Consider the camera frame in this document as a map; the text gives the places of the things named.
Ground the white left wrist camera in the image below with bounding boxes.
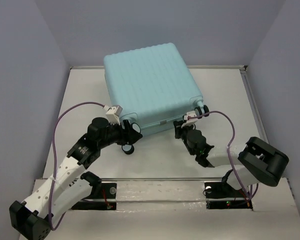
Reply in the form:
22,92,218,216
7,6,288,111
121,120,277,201
104,105,123,125

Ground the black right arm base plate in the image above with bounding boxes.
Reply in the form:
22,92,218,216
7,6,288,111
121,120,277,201
202,182,253,210

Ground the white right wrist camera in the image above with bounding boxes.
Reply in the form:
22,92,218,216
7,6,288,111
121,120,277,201
181,112,198,128

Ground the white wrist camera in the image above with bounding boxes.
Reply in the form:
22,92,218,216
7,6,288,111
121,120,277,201
104,105,123,125
181,112,198,128

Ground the light blue suitcase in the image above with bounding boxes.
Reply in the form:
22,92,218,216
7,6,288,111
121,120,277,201
103,42,209,137

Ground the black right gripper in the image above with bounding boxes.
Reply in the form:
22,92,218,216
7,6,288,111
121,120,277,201
172,120,195,155

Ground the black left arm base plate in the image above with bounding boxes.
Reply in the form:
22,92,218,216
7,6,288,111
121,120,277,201
71,182,117,211

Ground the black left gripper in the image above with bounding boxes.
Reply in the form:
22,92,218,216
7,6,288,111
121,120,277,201
98,119,143,149

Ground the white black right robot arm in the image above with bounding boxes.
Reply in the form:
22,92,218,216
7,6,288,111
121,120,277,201
173,120,289,199

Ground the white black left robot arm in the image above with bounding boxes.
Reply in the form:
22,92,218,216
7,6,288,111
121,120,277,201
9,117,143,240

